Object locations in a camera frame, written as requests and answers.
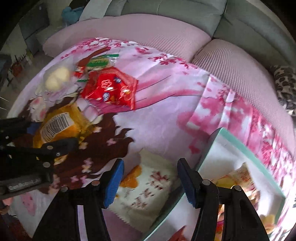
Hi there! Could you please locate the glass tray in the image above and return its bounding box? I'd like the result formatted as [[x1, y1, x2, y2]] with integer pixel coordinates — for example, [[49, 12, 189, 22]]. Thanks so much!
[[141, 127, 286, 241]]

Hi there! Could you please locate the small green red packet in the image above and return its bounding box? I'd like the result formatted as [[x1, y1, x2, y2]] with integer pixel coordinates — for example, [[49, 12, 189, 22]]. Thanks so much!
[[74, 54, 119, 82]]

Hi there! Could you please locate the yellow foil snack packet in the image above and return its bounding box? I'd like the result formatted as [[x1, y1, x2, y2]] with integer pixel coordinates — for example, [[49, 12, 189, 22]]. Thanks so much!
[[32, 102, 95, 163]]

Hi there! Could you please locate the red snack packet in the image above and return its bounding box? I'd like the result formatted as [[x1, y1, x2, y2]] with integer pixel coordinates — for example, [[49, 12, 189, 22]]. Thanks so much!
[[80, 67, 139, 110]]

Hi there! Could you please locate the printed pink blanket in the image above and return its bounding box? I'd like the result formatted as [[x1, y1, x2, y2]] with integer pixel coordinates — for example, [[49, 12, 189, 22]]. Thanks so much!
[[7, 37, 296, 241]]

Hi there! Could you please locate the grey sofa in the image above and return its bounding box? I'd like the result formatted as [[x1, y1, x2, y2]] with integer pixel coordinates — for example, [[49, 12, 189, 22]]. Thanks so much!
[[105, 0, 292, 70]]

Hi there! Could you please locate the bun in clear wrapper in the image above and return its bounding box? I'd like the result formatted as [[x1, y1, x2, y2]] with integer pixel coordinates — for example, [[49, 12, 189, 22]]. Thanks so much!
[[43, 62, 74, 93]]

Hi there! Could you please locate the dark cabinet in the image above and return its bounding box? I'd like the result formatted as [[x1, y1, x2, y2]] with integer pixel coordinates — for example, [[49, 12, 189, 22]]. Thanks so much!
[[20, 2, 50, 56]]

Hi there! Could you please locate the black white patterned pillow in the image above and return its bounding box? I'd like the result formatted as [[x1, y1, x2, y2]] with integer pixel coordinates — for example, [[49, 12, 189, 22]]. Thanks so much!
[[269, 65, 296, 116]]

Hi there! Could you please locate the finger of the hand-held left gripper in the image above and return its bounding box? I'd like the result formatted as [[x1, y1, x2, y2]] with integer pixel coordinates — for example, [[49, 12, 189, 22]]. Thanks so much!
[[0, 116, 41, 142], [35, 137, 79, 168]]

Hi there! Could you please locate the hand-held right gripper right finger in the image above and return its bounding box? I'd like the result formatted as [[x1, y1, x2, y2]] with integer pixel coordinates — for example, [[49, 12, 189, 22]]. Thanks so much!
[[177, 158, 270, 241]]

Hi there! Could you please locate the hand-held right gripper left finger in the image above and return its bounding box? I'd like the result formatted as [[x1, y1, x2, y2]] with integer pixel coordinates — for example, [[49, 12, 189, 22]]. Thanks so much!
[[32, 158, 125, 241]]

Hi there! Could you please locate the blue cloth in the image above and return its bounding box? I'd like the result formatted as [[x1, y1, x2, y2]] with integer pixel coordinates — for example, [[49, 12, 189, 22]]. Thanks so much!
[[61, 6, 84, 25]]

